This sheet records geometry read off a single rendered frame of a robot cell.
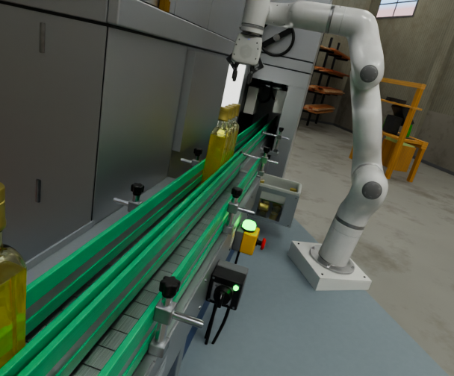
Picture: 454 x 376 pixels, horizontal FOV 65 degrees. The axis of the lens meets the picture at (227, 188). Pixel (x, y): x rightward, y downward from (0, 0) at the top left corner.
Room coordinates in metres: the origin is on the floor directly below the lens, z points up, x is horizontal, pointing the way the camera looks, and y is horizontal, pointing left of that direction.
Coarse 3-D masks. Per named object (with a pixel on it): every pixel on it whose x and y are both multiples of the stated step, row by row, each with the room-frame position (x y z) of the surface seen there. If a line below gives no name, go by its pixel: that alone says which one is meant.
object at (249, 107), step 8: (248, 88) 2.48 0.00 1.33; (256, 88) 2.46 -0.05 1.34; (248, 96) 2.47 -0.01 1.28; (256, 96) 2.46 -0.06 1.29; (280, 96) 2.42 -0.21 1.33; (248, 104) 2.47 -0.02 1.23; (256, 104) 2.53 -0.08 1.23; (280, 104) 2.41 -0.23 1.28; (248, 112) 2.47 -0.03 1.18; (256, 112) 2.62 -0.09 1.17; (280, 112) 2.41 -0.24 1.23
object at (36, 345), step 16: (256, 144) 2.01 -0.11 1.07; (192, 192) 0.90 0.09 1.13; (176, 208) 0.78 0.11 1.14; (160, 224) 0.68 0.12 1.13; (144, 240) 0.60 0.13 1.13; (128, 256) 0.54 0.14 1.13; (112, 272) 0.48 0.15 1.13; (96, 288) 0.44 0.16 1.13; (80, 304) 0.40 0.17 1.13; (64, 320) 0.37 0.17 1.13; (48, 336) 0.34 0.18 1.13; (32, 352) 0.31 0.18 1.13; (16, 368) 0.29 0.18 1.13
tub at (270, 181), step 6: (264, 174) 1.66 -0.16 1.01; (264, 180) 1.66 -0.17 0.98; (270, 180) 1.66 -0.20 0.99; (276, 180) 1.65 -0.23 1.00; (282, 180) 1.65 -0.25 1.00; (288, 180) 1.65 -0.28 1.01; (264, 186) 1.50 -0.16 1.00; (270, 186) 1.50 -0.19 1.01; (276, 186) 1.65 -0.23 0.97; (282, 186) 1.64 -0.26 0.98; (288, 186) 1.64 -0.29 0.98; (294, 186) 1.64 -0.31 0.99; (300, 186) 1.59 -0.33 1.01; (288, 192) 1.49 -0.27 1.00; (294, 192) 1.48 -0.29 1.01; (300, 192) 1.50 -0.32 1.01
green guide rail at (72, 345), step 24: (216, 192) 1.08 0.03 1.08; (192, 216) 0.84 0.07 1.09; (168, 240) 0.67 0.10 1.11; (144, 264) 0.56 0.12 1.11; (120, 288) 0.47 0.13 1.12; (96, 312) 0.41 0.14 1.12; (120, 312) 0.48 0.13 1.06; (72, 336) 0.35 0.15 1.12; (96, 336) 0.41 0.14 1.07; (48, 360) 0.31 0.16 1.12; (72, 360) 0.36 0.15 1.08
